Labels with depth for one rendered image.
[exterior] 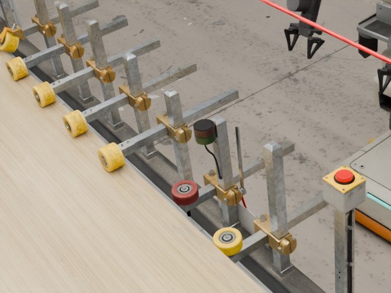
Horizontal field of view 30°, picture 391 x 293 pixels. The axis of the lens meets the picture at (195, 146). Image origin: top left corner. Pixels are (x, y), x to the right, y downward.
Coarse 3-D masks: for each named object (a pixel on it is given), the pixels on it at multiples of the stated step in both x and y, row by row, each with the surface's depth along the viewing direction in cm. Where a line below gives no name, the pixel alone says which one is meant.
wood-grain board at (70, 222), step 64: (0, 64) 294; (0, 128) 257; (64, 128) 252; (0, 192) 229; (64, 192) 225; (128, 192) 221; (0, 256) 206; (64, 256) 203; (128, 256) 200; (192, 256) 197
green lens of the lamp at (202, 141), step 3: (213, 135) 205; (195, 138) 206; (198, 138) 205; (201, 138) 205; (204, 138) 204; (207, 138) 204; (210, 138) 205; (213, 138) 206; (198, 141) 206; (201, 141) 205; (204, 141) 205; (207, 141) 205; (210, 141) 205; (213, 141) 206; (201, 144) 206; (204, 144) 206; (207, 144) 206
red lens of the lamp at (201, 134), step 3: (198, 120) 207; (213, 126) 204; (210, 129) 203; (213, 129) 204; (195, 132) 204; (198, 132) 203; (201, 132) 203; (204, 132) 203; (207, 132) 203; (210, 132) 204; (213, 132) 205; (195, 135) 205; (198, 135) 204; (201, 135) 204; (204, 135) 204; (207, 135) 204; (210, 135) 204
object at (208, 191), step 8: (280, 144) 237; (288, 144) 236; (288, 152) 236; (256, 160) 232; (248, 168) 229; (256, 168) 231; (248, 176) 230; (208, 184) 225; (200, 192) 223; (208, 192) 223; (200, 200) 222; (184, 208) 220; (192, 208) 222
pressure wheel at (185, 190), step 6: (186, 180) 221; (174, 186) 220; (180, 186) 220; (186, 186) 219; (192, 186) 219; (174, 192) 217; (180, 192) 217; (186, 192) 217; (192, 192) 216; (198, 192) 219; (174, 198) 218; (180, 198) 216; (186, 198) 215; (192, 198) 216; (180, 204) 217; (186, 204) 217
